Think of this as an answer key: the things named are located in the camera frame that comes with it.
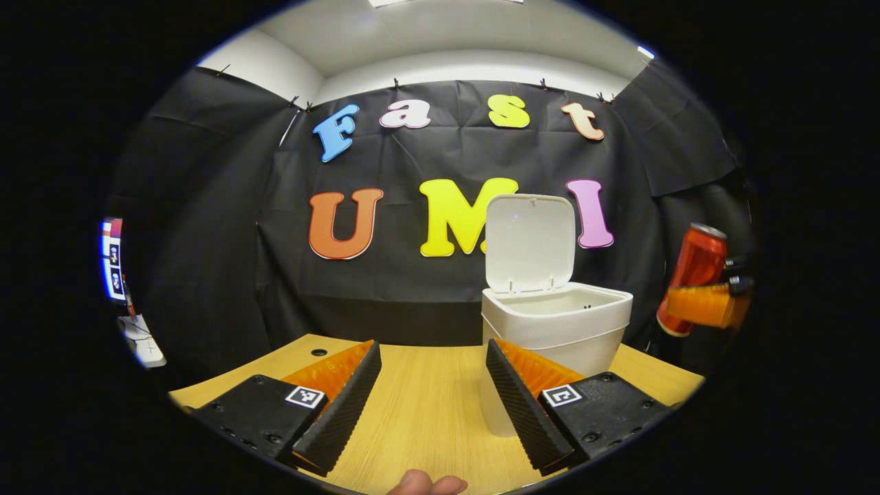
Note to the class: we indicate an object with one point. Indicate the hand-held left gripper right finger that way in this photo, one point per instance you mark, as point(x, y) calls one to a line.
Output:
point(522, 405)

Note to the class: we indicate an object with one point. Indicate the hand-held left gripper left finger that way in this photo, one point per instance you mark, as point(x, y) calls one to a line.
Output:
point(344, 405)

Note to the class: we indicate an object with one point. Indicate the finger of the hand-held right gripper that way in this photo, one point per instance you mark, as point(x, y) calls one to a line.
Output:
point(701, 306)

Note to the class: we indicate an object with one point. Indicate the red pop can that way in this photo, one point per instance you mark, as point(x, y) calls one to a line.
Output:
point(698, 258)

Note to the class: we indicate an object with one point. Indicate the white desktop garbage bin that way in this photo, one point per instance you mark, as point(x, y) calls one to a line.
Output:
point(550, 323)

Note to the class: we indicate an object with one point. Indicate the wooden desktop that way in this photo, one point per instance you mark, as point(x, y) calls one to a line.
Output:
point(426, 412)

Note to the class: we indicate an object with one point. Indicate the white side table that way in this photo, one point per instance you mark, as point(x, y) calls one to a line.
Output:
point(144, 344)

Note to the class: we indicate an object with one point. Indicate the black backdrop cloth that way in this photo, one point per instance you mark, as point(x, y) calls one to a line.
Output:
point(447, 158)

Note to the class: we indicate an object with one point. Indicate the small ceiling light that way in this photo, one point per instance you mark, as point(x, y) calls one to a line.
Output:
point(645, 52)

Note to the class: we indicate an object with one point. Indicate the bright display screen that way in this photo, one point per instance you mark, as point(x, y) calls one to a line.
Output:
point(113, 261)

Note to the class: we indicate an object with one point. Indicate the long ceiling light panel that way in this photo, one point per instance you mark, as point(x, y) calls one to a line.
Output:
point(440, 3)

